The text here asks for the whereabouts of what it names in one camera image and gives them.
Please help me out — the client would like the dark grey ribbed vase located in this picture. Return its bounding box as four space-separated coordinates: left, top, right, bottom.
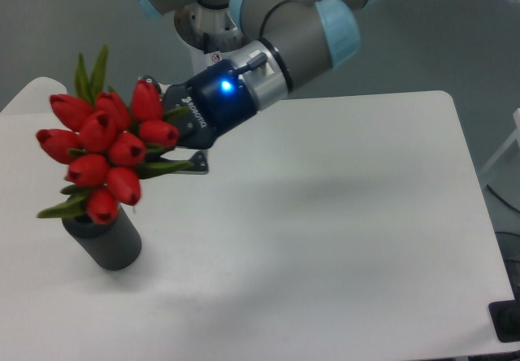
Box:
62 208 142 271

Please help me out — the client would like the black floor cable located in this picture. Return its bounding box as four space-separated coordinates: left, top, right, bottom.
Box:
486 184 520 211

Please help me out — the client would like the white frame at right edge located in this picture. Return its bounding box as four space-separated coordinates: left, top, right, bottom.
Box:
479 109 519 181

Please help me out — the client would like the white rounded side table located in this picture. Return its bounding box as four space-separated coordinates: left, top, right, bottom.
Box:
1 76 67 116

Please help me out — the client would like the black box at table edge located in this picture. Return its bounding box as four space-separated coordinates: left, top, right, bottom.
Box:
488 300 519 343

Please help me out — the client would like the red tulip bouquet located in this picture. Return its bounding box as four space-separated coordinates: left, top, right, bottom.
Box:
36 46 195 224

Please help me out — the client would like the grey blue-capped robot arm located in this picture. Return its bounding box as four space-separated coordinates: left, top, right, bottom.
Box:
137 0 379 179

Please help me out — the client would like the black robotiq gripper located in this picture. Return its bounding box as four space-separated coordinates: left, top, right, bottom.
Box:
137 53 267 174

